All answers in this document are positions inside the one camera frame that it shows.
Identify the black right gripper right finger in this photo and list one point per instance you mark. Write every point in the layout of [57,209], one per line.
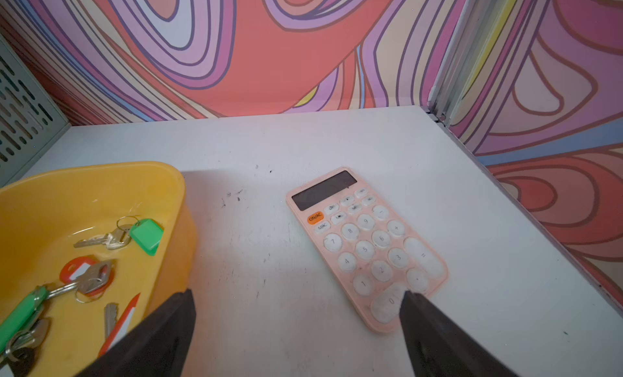
[439,347]

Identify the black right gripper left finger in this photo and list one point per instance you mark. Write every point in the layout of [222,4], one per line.
[158,346]

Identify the key with red window tag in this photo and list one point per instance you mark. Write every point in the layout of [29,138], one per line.
[87,283]

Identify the key with green square-ish tag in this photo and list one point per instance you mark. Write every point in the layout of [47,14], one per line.
[146,233]

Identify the key with long green tag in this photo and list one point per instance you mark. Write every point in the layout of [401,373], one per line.
[24,315]

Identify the key with black tag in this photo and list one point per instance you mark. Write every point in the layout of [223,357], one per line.
[20,359]

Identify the yellow plastic storage tray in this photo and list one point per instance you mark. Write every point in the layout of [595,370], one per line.
[43,217]

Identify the key with red solid tag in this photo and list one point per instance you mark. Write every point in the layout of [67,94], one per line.
[121,328]

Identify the pink calculator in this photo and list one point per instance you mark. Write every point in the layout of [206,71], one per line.
[374,254]

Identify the green file organizer rack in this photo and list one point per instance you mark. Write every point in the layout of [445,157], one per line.
[31,122]

